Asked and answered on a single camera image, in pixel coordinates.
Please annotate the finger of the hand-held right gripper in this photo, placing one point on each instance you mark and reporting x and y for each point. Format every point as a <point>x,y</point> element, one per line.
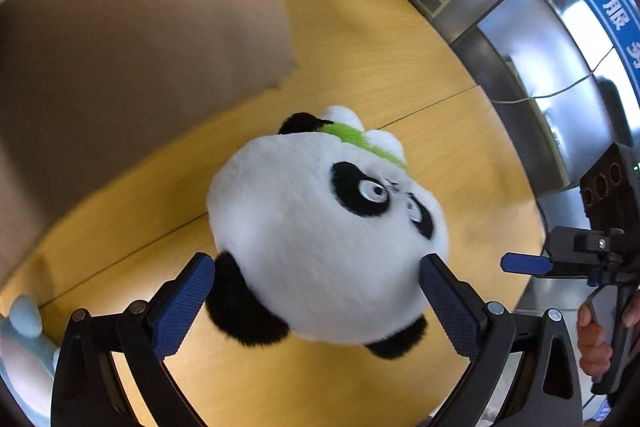
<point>525,263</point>

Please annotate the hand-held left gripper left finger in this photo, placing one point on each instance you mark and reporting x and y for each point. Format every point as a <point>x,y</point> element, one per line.
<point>182,307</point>

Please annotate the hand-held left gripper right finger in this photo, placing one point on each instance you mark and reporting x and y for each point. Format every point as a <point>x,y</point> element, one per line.
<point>450,312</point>

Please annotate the panda plush toy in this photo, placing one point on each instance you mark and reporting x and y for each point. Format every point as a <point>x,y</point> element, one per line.
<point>310,232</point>

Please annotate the large cardboard box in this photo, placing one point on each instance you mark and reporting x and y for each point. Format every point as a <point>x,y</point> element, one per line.
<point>125,32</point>

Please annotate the person's right hand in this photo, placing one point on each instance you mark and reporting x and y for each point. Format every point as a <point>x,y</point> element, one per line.
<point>592,337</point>

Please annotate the light blue plush toy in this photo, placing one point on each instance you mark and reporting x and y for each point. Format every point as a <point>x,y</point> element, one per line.
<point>25,357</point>

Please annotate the wooden desk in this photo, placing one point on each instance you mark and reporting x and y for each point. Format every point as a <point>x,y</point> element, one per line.
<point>375,57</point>

